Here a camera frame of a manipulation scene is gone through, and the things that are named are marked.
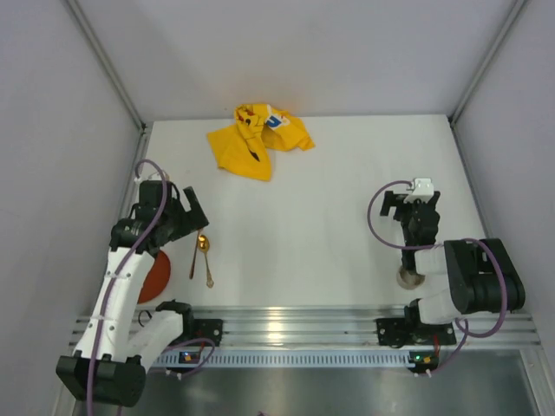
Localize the gold fork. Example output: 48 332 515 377
189 229 203 280

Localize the gold spoon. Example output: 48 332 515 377
198 234 214 289

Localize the red round plate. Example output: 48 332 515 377
138 251 171 304

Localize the small clear glass cup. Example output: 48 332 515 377
396 266 426 290

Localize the yellow Pikachu cloth placemat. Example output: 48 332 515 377
206 103 315 181

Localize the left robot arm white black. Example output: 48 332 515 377
55 180 209 407

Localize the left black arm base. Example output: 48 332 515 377
187 318 224 347

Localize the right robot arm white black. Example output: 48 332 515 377
380 191 526 328

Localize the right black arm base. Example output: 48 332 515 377
375 317 457 348

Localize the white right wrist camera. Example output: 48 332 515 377
404 178 434 204

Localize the aluminium mounting rail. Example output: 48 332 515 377
193 307 541 350

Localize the perforated cable tray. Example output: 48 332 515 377
153 350 437 369

